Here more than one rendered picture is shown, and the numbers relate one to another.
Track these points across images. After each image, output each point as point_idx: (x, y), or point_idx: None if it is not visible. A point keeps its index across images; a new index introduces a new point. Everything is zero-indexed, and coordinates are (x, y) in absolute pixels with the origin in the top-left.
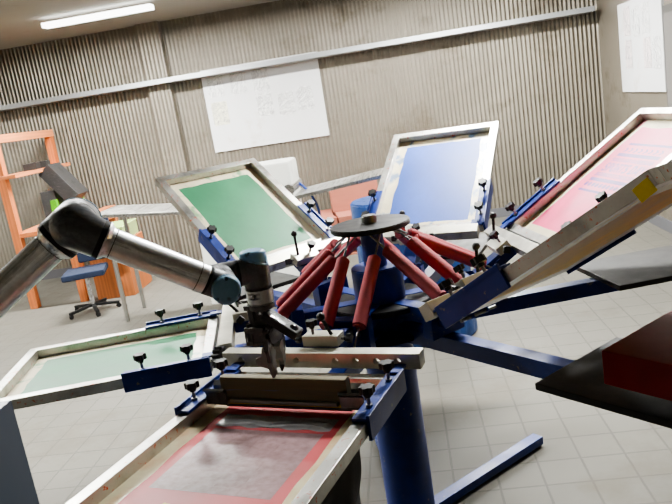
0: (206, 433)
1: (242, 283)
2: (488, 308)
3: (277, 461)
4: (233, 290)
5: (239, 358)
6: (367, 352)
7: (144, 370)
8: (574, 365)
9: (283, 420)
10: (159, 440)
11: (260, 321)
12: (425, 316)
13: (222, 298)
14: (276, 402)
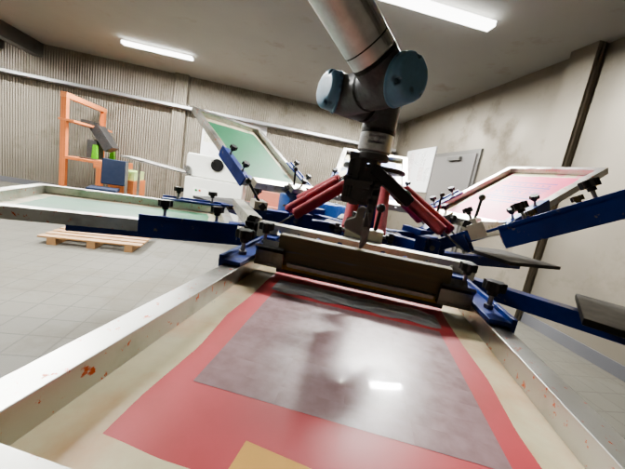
0: (264, 297)
1: (373, 113)
2: (473, 248)
3: (419, 365)
4: (420, 79)
5: (275, 231)
6: (419, 253)
7: (166, 218)
8: (589, 309)
9: (364, 301)
10: (205, 290)
11: (366, 175)
12: (473, 234)
13: (405, 83)
14: (351, 278)
